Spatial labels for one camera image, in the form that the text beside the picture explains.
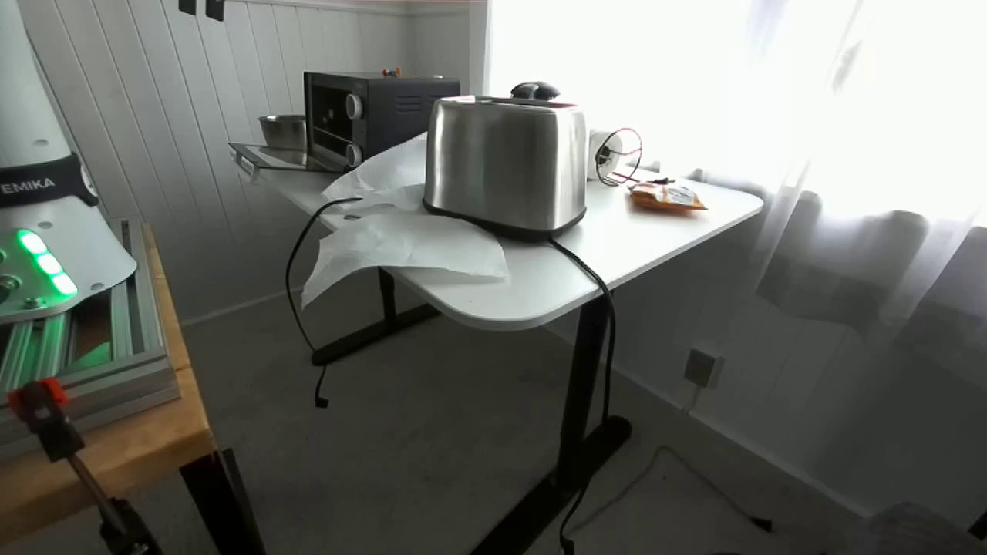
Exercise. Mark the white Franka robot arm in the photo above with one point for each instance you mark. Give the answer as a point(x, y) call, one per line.
point(47, 235)

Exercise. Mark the black toaster oven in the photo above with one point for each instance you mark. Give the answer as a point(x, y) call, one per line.
point(396, 112)

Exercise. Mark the small metal cup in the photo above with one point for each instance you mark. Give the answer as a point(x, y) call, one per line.
point(282, 131)

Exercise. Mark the white cloth towel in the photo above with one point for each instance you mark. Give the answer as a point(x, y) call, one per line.
point(402, 242)

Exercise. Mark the stainless steel toaster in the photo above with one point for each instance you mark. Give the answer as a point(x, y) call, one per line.
point(503, 166)

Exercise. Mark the black computer mouse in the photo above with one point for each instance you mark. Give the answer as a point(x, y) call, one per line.
point(533, 92)

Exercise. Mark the aluminium profile base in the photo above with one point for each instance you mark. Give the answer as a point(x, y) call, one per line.
point(125, 349)

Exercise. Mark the red and black clamp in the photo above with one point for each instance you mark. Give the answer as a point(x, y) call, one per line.
point(47, 410)

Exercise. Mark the wooden workbench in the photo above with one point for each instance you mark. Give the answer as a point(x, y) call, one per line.
point(133, 451)

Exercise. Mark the orange snack packet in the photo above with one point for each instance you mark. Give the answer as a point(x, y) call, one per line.
point(666, 199)

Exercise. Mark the white sheer curtain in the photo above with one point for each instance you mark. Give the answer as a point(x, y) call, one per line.
point(896, 123)

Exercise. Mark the dark sofa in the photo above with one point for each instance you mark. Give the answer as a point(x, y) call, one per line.
point(872, 278)

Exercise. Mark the grey wall socket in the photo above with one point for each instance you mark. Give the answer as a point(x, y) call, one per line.
point(705, 367)

